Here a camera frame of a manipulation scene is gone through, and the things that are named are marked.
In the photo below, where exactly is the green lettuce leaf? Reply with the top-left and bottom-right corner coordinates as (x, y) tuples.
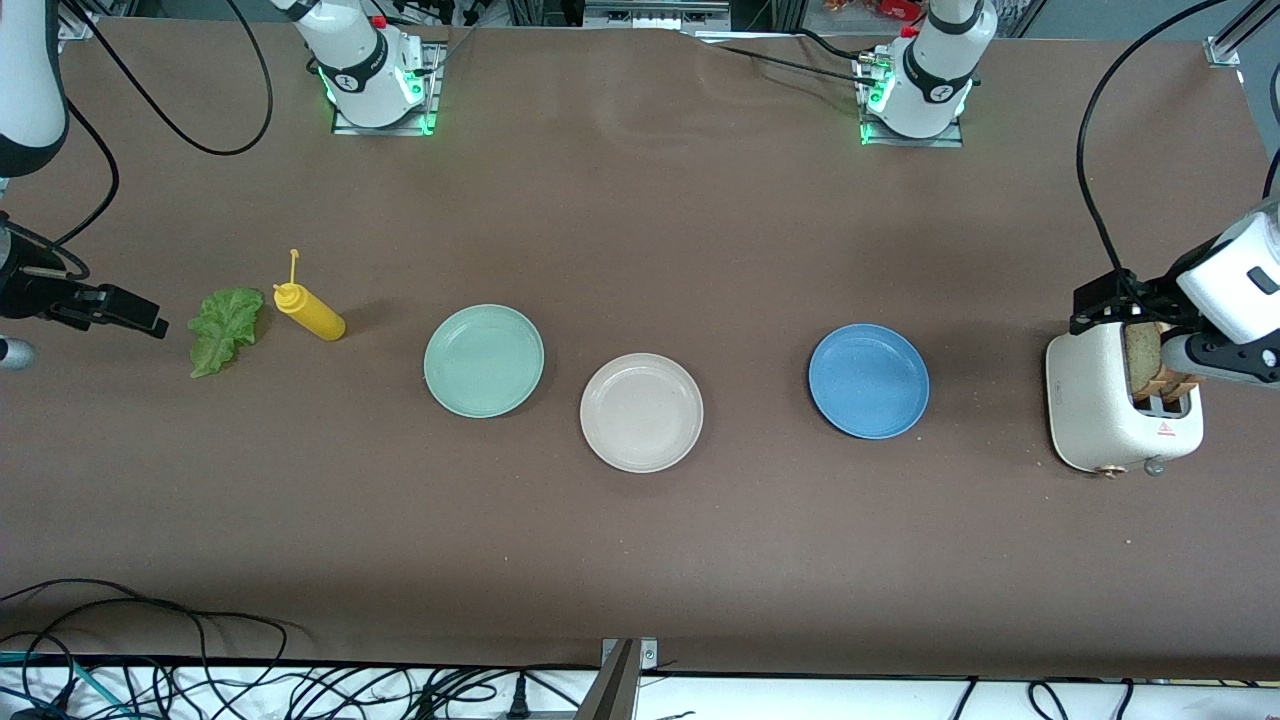
(187, 287), (266, 380)

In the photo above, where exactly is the blue plate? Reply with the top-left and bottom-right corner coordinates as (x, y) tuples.
(808, 323), (931, 441)

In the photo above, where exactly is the mint green plate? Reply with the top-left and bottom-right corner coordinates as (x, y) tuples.
(423, 303), (546, 419)

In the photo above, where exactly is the beige plate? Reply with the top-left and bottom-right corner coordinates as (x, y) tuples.
(579, 352), (705, 474)

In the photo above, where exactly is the white toaster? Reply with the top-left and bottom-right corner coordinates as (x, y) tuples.
(1045, 315), (1206, 476)

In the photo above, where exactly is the yellow squeeze bottle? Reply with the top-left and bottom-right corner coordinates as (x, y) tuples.
(272, 249), (347, 343)

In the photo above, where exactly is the red packaging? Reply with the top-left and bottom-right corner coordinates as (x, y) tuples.
(825, 0), (923, 21)

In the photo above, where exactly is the grey metal box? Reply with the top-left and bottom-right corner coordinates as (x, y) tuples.
(583, 0), (731, 31)

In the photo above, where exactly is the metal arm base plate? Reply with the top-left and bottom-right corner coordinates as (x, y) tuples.
(858, 55), (966, 149)
(330, 40), (442, 137)

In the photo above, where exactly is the black looped floor cable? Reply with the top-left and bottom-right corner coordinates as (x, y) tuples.
(0, 578), (301, 720)

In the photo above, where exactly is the teal cable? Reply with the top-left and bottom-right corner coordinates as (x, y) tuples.
(0, 650), (136, 719)

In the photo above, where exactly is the black base cable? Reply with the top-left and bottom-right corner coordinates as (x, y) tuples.
(700, 40), (881, 91)

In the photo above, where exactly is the metal corner bracket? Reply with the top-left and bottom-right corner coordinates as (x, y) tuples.
(600, 637), (659, 673)

